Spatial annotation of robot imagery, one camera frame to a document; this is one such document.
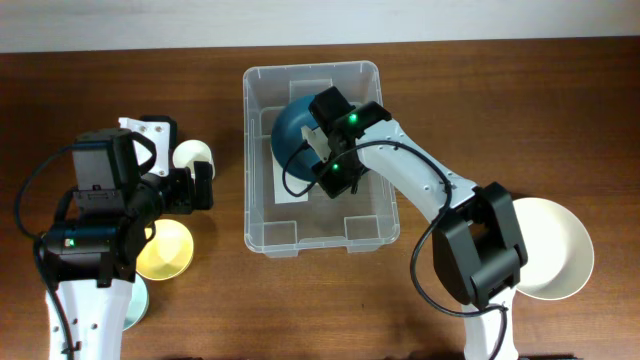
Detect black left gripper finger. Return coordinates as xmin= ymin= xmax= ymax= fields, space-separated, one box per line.
xmin=193 ymin=161 xmax=214 ymax=209
xmin=118 ymin=115 xmax=177 ymax=176

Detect cream plastic cup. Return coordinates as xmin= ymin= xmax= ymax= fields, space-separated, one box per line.
xmin=172 ymin=140 xmax=215 ymax=178

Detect blue plastic bowl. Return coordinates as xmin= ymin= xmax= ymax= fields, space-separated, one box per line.
xmin=271 ymin=95 xmax=331 ymax=182

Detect cream plastic bowl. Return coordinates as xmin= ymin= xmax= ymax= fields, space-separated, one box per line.
xmin=514 ymin=198 xmax=595 ymax=301

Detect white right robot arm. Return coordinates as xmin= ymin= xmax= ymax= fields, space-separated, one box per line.
xmin=302 ymin=87 xmax=528 ymax=359

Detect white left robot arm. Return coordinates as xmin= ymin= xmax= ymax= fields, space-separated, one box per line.
xmin=34 ymin=115 xmax=214 ymax=359

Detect yellow plastic bowl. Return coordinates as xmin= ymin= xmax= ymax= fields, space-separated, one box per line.
xmin=136 ymin=219 xmax=194 ymax=281

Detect clear plastic storage bin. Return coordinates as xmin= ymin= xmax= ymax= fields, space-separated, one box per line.
xmin=243 ymin=61 xmax=400 ymax=258

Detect mint green plastic bowl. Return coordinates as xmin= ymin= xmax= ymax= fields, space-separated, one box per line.
xmin=123 ymin=274 xmax=149 ymax=331

